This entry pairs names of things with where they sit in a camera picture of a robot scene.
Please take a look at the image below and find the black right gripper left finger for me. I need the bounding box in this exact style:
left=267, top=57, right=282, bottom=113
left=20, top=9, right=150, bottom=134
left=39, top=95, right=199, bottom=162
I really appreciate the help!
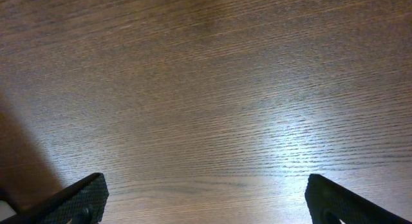
left=1, top=173, right=109, bottom=224

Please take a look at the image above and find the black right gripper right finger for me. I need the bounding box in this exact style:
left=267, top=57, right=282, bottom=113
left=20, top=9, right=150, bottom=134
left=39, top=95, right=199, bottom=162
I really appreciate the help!
left=304, top=174, right=411, bottom=224

